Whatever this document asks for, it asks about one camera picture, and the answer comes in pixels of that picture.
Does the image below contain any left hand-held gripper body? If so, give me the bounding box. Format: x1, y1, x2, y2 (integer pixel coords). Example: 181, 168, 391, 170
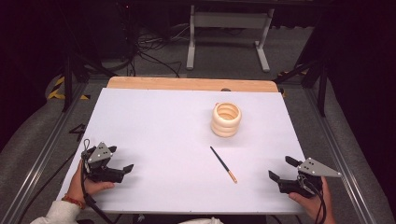
81, 142, 125, 184

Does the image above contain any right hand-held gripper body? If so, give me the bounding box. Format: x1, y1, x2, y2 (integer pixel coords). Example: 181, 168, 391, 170
277, 157, 343, 200

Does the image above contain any black pencil with wooden end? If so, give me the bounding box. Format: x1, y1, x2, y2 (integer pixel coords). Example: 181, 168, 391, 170
209, 146, 238, 184

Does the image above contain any ringed wooden pen holder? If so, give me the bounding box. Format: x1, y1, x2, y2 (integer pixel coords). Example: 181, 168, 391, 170
210, 102, 243, 138

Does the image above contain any person's left hand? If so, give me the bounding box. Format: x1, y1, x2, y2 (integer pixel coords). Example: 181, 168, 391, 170
66, 161, 116, 204

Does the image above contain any person's right hand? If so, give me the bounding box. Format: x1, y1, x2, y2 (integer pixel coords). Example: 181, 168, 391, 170
288, 176, 335, 218

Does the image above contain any white board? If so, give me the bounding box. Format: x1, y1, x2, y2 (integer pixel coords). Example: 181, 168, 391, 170
55, 87, 312, 216

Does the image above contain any black metal stand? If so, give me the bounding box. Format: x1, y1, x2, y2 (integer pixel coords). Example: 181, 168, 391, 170
274, 59, 329, 118
61, 50, 120, 113

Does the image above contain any yellow and black floor tape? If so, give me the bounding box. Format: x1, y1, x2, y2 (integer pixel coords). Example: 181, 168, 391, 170
46, 76, 92, 101

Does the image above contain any person's white clothing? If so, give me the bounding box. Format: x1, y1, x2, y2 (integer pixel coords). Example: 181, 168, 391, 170
177, 217, 224, 224

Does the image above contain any wooden table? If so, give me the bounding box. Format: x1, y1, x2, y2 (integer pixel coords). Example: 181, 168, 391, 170
106, 76, 279, 93

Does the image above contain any white metal stand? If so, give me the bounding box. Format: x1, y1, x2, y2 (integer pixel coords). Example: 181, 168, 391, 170
186, 4, 276, 73

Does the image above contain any aluminium rail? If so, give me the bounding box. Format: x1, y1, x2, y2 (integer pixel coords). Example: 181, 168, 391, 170
0, 83, 89, 224
303, 88, 376, 224

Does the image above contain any left hand-held gripper black cable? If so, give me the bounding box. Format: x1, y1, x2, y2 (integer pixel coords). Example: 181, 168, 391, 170
79, 138, 115, 224

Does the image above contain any hand-held gripper black cable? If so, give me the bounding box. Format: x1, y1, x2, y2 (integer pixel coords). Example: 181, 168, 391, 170
297, 175, 328, 224
79, 138, 115, 224

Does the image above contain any right hand-held gripper black cable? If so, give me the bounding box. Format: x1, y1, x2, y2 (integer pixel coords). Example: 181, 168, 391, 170
297, 175, 328, 224

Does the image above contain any red bead bracelet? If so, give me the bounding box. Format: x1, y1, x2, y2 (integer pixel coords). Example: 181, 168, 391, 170
61, 194, 86, 210

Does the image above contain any thin black floor cable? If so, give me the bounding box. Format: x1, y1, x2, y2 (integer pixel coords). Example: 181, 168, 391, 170
17, 150, 78, 224

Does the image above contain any bundle of black floor cables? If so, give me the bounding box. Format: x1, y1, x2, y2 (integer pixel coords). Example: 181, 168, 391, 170
124, 22, 191, 78

